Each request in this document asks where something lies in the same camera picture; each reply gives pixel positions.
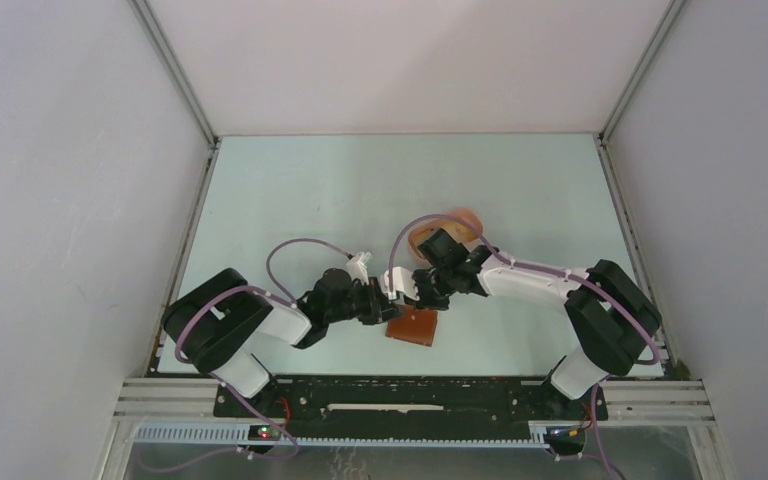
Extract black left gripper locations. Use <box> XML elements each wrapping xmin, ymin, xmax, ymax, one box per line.
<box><xmin>325</xmin><ymin>276</ymin><xmax>405</xmax><ymax>325</ymax></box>

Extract white cable duct strip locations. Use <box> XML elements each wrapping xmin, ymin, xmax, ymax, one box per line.
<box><xmin>133</xmin><ymin>422</ymin><xmax>547</xmax><ymax>448</ymax></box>

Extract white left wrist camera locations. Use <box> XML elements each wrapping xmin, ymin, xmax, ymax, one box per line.
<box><xmin>346</xmin><ymin>251</ymin><xmax>373</xmax><ymax>285</ymax></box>

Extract pink plastic tray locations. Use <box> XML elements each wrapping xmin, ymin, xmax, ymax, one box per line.
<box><xmin>407</xmin><ymin>208</ymin><xmax>484</xmax><ymax>267</ymax></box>

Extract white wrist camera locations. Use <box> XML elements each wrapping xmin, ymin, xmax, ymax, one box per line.
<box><xmin>346</xmin><ymin>251</ymin><xmax>373</xmax><ymax>285</ymax></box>
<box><xmin>379</xmin><ymin>267</ymin><xmax>419</xmax><ymax>301</ymax></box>

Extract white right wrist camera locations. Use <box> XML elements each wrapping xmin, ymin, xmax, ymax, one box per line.
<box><xmin>379</xmin><ymin>267</ymin><xmax>419</xmax><ymax>301</ymax></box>

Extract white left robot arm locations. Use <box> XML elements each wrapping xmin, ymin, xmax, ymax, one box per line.
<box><xmin>161</xmin><ymin>268</ymin><xmax>405</xmax><ymax>417</ymax></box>

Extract aluminium frame rail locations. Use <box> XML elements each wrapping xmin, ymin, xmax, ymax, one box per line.
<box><xmin>113</xmin><ymin>378</ymin><xmax>716</xmax><ymax>427</ymax></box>

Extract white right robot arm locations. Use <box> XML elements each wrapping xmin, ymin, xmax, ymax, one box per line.
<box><xmin>411</xmin><ymin>227</ymin><xmax>662</xmax><ymax>418</ymax></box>

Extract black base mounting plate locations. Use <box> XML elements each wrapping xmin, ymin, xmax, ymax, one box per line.
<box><xmin>213</xmin><ymin>375</ymin><xmax>608</xmax><ymax>442</ymax></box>

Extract brown leather card holder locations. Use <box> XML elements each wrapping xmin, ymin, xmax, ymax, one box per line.
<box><xmin>385</xmin><ymin>305</ymin><xmax>438</xmax><ymax>347</ymax></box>

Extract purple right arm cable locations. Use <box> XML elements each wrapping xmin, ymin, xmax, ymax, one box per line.
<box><xmin>387</xmin><ymin>213</ymin><xmax>662</xmax><ymax>480</ymax></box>

